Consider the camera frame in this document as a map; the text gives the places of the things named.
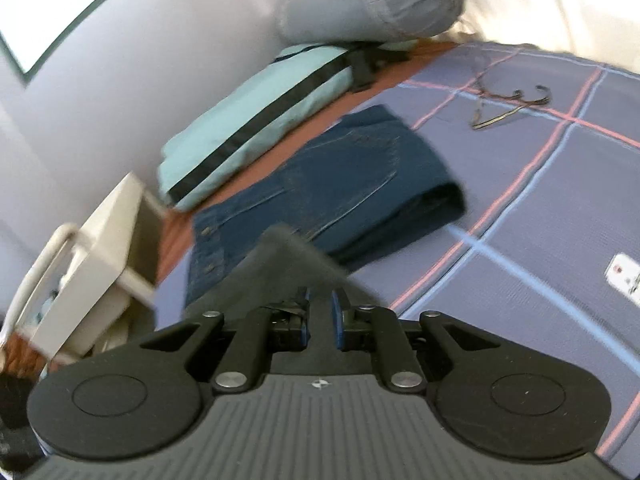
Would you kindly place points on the thin-framed eyeglasses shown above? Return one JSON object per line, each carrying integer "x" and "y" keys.
{"x": 515, "y": 100}

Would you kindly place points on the white remote control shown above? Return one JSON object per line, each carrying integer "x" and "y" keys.
{"x": 625, "y": 277}

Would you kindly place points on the cream sheer curtain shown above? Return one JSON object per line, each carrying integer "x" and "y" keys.
{"x": 550, "y": 5}

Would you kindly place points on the white bedside table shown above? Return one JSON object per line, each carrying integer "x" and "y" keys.
{"x": 110, "y": 255}

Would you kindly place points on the teal pillow with black stripe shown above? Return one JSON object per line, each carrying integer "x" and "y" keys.
{"x": 240, "y": 115}

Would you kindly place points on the dark grey pants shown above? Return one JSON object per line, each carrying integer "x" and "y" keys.
{"x": 280, "y": 270}

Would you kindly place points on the blue plaid bedsheet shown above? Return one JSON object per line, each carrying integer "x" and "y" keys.
{"x": 550, "y": 200}

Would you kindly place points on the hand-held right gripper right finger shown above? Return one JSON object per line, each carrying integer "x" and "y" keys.
{"x": 336, "y": 321}

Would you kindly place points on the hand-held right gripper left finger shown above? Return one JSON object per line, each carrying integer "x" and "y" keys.
{"x": 305, "y": 321}

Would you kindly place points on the dark blue folded jeans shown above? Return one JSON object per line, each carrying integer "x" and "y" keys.
{"x": 350, "y": 180}

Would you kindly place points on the framed wall board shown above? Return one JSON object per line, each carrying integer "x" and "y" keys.
{"x": 45, "y": 5}

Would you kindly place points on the grey bolster pillow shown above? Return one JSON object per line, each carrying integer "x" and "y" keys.
{"x": 375, "y": 0}

